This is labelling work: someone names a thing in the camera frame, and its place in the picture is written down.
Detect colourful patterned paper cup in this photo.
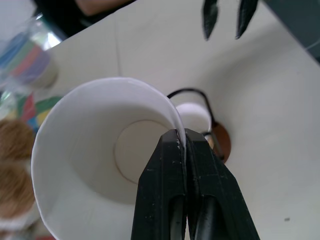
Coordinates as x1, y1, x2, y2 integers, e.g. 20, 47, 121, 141
16, 92, 64, 131

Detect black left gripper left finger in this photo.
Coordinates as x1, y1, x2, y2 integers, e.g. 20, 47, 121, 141
130, 129, 188, 240

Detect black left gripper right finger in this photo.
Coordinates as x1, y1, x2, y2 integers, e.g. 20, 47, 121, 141
184, 128, 261, 240

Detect white paper cup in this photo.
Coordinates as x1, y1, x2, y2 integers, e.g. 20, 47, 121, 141
30, 77, 187, 240
175, 103, 213, 134

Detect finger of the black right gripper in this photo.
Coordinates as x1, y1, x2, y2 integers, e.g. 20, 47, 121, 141
202, 0, 220, 41
235, 0, 259, 40

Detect colourful cups in plastic sleeve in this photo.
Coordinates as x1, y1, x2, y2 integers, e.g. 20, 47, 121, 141
0, 13, 60, 89

